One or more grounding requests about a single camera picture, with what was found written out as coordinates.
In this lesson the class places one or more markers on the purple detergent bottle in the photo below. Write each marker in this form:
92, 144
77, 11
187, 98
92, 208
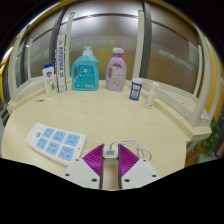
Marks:
116, 73

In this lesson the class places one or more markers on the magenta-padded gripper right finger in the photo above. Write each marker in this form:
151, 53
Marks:
127, 160

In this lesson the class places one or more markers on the small blue white canister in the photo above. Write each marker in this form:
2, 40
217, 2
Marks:
135, 90

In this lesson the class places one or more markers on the white bottle blue cap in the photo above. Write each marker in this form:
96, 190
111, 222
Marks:
50, 81

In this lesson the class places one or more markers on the white power strip blue sockets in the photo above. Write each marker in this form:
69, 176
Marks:
55, 143

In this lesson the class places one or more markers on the teal detergent bottle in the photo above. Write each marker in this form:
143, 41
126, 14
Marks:
85, 75

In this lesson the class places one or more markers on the brown padded chair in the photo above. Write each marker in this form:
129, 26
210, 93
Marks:
4, 116

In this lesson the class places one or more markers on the small white pump bottle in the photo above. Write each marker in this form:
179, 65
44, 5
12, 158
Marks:
151, 98

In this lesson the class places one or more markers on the tall blue white box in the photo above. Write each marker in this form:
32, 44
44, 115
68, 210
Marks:
61, 66

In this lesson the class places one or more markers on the white metal frame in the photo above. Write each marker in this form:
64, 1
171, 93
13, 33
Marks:
180, 103
14, 76

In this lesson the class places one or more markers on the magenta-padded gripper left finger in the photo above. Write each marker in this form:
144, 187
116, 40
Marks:
95, 160

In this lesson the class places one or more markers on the white charger block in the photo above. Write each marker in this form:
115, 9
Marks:
110, 152

